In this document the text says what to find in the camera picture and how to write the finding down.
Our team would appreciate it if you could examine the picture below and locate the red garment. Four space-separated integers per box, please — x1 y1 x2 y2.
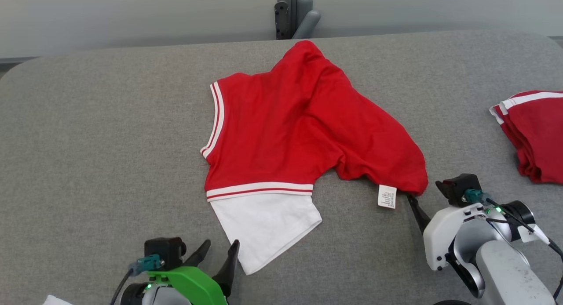
489 91 563 185

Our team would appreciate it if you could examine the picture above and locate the dark grey metal post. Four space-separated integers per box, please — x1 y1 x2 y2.
274 0 305 40

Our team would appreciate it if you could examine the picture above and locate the teal plug camera cable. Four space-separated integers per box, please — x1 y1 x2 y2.
109 254 162 305
464 189 563 258

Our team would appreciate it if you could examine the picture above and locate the grey fabric sofa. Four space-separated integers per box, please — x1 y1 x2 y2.
0 30 563 305

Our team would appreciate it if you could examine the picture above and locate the red and white basketball jersey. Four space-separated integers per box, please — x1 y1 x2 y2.
200 40 429 276

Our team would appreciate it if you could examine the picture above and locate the small white cable tag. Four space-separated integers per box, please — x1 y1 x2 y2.
518 225 550 245

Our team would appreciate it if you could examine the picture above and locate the light grey angled tube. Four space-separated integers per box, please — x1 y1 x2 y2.
292 10 322 40

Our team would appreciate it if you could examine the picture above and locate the teal plug right camera cable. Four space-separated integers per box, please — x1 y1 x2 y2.
464 189 563 258

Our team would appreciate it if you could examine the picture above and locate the teal plug left camera cable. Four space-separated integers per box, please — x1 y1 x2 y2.
109 254 162 305

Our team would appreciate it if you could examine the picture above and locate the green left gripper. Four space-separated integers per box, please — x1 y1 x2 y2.
147 239 241 305

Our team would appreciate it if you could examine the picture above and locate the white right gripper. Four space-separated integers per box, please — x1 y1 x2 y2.
407 194 489 271

